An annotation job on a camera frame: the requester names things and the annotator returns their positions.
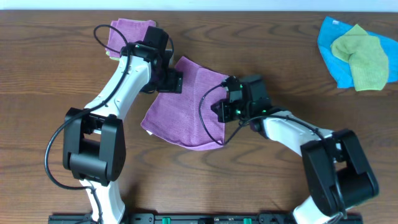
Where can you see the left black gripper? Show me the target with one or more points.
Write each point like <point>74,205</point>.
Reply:
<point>175,82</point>

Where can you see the folded purple cloth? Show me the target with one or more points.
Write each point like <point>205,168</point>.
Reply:
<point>132,30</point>

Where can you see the green microfiber cloth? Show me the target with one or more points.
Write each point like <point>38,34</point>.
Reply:
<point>368,63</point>

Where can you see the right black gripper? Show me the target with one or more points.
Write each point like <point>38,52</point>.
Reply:
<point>222,114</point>

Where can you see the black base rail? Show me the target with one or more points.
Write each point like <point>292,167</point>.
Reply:
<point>148,218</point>

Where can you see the folded green cloth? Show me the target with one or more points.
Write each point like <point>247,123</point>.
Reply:
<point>111,57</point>

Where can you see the purple microfiber cloth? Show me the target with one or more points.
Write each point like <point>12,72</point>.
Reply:
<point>179,119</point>

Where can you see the blue microfiber cloth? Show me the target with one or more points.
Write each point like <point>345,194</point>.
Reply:
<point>332,29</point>

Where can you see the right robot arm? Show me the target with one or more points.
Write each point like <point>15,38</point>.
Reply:
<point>338,174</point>

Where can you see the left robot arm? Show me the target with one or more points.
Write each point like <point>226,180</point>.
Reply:
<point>94,148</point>

